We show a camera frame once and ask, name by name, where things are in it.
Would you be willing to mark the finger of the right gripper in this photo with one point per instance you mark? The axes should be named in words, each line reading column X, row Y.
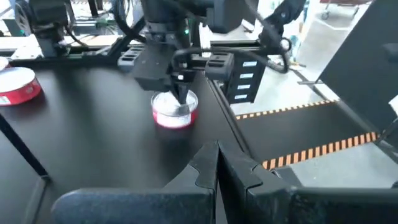
column 176, row 88
column 185, row 91

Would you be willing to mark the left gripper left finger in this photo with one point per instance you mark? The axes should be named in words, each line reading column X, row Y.
column 140, row 208

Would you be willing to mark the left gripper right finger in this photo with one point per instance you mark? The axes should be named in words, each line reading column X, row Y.
column 311, row 208

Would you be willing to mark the red can silver lid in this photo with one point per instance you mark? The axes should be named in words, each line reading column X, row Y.
column 18, row 90
column 169, row 119

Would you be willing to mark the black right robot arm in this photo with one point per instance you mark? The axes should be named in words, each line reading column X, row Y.
column 164, row 15

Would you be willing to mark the grey vented box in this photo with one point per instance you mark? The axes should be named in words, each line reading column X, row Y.
column 219, row 67
column 130, row 59

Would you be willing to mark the black box white labels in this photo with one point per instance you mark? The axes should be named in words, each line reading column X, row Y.
column 231, row 81

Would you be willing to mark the black mat hazard stripes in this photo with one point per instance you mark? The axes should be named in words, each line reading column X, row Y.
column 295, row 133

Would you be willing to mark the black table mat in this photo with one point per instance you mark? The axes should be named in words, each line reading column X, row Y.
column 93, row 130

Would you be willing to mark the black slanted panel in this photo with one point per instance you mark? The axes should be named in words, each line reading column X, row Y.
column 363, row 71

